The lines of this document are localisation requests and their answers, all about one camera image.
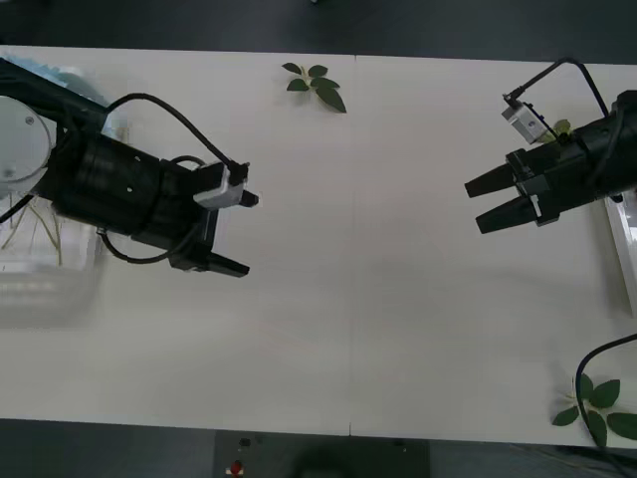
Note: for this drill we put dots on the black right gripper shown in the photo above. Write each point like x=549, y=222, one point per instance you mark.
x=557, y=179

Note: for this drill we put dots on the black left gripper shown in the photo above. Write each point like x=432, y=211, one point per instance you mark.
x=179, y=224

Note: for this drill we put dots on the silver and black left arm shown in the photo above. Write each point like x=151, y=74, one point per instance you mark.
x=109, y=184

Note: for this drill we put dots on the dark robot base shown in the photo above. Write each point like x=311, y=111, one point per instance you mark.
x=348, y=458

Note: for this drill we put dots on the loose light green leaf twig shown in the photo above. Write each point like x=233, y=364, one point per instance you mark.
x=562, y=127

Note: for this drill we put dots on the shallow white box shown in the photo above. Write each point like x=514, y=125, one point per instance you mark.
x=624, y=249
x=30, y=279

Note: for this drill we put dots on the loose dark green leaf twig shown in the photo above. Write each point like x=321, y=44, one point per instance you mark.
x=328, y=92

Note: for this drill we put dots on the loose leaf twig, pale stalk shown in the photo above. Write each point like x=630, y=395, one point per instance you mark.
x=604, y=393

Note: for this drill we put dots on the red button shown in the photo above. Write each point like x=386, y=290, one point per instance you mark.
x=235, y=468

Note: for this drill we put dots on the left arm wrist camera box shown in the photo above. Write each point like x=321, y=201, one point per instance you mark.
x=214, y=196

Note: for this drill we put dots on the arm wrist camera box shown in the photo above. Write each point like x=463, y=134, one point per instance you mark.
x=214, y=196
x=525, y=124

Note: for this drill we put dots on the right arm wrist camera box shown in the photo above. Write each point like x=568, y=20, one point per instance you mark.
x=525, y=124

